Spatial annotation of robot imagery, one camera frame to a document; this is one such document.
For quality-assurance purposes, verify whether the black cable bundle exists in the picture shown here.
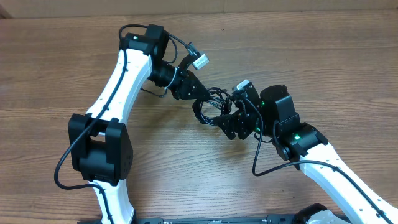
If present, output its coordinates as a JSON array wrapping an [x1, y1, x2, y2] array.
[[192, 87, 234, 127]]

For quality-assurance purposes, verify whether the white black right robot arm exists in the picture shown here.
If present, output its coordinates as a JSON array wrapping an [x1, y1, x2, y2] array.
[[213, 81, 397, 223]]

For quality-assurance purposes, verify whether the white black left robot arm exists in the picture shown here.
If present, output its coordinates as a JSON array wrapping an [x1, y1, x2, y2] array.
[[60, 24, 210, 223]]

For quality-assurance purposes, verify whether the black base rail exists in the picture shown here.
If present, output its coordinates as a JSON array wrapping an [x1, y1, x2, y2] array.
[[77, 213, 330, 224]]

